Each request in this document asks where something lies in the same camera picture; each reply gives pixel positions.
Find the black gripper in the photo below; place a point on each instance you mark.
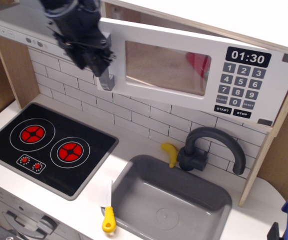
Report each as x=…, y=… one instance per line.
x=79, y=24

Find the grey microwave door handle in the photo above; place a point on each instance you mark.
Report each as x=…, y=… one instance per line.
x=107, y=81

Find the white toy microwave door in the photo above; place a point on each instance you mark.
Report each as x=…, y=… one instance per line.
x=245, y=82

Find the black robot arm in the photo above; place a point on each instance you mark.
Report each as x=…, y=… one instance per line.
x=62, y=42

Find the grey range hood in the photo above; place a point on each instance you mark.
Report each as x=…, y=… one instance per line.
x=25, y=22

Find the black toy stovetop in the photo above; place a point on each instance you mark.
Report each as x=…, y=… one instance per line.
x=53, y=150

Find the red toy pepper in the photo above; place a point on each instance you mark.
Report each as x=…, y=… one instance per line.
x=201, y=63

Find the yellow toy banana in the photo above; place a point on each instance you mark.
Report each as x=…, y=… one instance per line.
x=172, y=153

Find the wooden toy kitchen cabinet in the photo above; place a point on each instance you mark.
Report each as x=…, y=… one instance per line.
x=26, y=73

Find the dark grey toy faucet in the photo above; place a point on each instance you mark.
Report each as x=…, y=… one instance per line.
x=189, y=158

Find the grey toy sink basin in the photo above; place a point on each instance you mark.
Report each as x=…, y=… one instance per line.
x=156, y=202

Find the grey toy oven front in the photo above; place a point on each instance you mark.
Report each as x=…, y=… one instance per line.
x=34, y=220

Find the black clamp piece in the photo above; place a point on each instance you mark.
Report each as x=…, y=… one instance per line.
x=274, y=233

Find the yellow handled toy knife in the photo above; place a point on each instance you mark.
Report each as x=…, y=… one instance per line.
x=105, y=201

